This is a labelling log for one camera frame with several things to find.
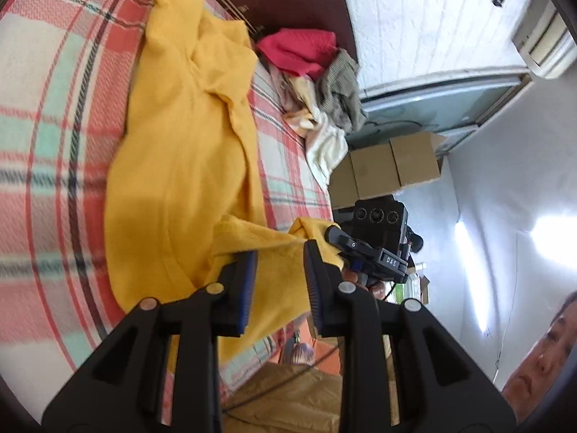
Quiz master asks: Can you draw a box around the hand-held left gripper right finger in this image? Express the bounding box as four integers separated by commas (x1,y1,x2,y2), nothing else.
303,240,517,433

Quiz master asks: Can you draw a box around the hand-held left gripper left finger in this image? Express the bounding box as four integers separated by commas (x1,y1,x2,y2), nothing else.
40,250,259,433

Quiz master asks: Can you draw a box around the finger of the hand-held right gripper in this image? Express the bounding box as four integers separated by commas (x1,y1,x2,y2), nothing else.
325,224,379,256

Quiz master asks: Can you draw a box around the yellow shirt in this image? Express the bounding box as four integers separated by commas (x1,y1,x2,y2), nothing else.
103,0,343,362

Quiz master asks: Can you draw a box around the person's right hand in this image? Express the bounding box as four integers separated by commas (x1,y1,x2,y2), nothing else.
343,268,388,301

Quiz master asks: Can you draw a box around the cardboard box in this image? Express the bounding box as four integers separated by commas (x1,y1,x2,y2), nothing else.
328,144,400,210
390,133,447,188

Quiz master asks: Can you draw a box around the white garment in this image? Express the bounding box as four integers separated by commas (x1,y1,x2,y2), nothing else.
307,108,350,185

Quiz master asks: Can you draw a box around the yellow white striped cloth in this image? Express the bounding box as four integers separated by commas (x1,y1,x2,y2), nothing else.
270,65,325,140

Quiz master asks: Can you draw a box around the grey knit sweater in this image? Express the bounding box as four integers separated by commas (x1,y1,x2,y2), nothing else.
316,49,368,132

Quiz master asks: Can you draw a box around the red garment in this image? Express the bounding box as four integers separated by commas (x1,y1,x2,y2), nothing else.
256,28,339,78

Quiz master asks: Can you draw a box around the person's face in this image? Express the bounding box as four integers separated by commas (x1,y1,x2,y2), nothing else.
500,291,577,425

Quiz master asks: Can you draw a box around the red plaid bed sheet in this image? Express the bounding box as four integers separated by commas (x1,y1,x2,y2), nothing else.
0,0,336,398

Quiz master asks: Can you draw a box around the white air conditioner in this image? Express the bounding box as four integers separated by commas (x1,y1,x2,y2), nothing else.
511,0,577,79

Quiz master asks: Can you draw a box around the white door frame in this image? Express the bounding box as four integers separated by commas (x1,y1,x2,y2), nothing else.
361,70,530,102

